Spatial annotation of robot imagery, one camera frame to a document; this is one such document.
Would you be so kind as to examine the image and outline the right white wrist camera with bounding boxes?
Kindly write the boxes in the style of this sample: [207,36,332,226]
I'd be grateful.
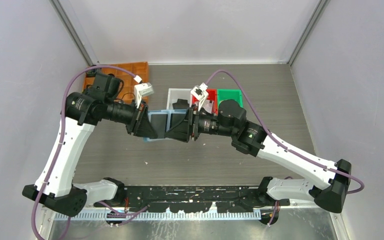
[190,83,209,111]

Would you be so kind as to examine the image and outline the white plastic bin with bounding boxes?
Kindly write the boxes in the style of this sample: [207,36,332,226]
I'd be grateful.
[166,88,192,110]

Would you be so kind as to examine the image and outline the green plastic bin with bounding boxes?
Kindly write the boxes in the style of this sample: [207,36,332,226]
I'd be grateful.
[217,89,243,107]

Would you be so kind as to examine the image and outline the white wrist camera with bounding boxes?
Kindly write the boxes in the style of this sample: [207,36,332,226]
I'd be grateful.
[133,75,155,109]
[190,83,209,111]

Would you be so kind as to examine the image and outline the red plastic bin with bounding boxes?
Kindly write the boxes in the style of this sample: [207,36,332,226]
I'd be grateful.
[206,89,218,115]

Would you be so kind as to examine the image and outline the aluminium rail frame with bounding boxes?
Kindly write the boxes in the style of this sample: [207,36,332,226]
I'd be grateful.
[41,186,344,222]

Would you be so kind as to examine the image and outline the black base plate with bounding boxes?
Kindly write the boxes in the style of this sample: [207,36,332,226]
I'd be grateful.
[104,185,275,214]

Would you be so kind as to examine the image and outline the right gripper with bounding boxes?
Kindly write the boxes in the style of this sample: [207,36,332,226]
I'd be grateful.
[164,103,236,142]

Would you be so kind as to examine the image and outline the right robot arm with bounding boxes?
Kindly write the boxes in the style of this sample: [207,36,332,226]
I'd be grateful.
[164,99,352,214]

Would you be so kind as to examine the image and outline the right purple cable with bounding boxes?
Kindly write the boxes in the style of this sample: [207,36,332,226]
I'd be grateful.
[205,69,366,227]

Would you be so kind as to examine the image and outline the orange compartment tray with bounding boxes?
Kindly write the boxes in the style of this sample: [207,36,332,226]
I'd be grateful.
[82,61,149,104]

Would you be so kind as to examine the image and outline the white cards in red bin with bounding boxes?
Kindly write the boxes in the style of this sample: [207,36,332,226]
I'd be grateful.
[202,99,214,114]

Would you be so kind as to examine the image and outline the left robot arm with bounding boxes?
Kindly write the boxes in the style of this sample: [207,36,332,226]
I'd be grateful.
[22,72,157,217]

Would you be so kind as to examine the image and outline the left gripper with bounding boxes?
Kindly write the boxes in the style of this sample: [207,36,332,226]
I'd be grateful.
[104,97,158,138]

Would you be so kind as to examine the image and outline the blue leather card holder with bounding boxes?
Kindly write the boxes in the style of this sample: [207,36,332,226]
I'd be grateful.
[143,109,187,142]

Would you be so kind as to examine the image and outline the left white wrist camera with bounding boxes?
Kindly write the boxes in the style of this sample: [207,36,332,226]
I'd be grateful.
[133,75,155,109]

